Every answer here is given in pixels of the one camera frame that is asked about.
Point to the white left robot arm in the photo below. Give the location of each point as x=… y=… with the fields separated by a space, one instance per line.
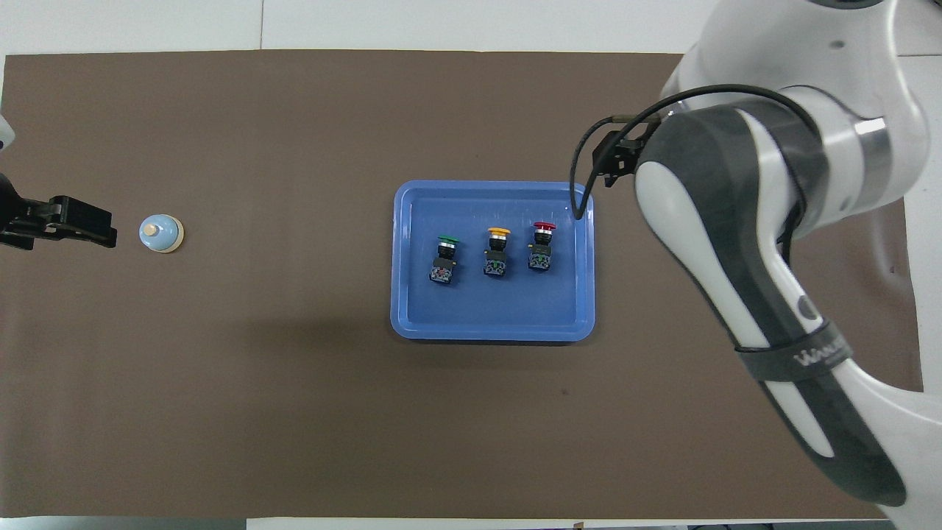
x=4 y=132

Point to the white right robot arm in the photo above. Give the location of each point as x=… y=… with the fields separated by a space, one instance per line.
x=736 y=221

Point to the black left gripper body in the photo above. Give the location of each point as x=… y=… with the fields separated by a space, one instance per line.
x=70 y=213

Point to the yellow push button switch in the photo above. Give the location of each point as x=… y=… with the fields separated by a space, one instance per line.
x=496 y=258

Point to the green push button switch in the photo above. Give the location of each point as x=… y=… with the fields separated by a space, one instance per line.
x=444 y=263

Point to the light blue call bell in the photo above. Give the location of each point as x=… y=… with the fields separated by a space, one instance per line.
x=160 y=233

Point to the red push button switch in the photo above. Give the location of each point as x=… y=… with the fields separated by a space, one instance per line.
x=542 y=250

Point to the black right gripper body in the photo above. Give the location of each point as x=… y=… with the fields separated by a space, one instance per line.
x=622 y=151

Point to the brown paper table mat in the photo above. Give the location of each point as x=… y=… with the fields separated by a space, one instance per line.
x=294 y=405

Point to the blue plastic tray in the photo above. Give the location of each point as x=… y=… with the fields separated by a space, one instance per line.
x=500 y=309

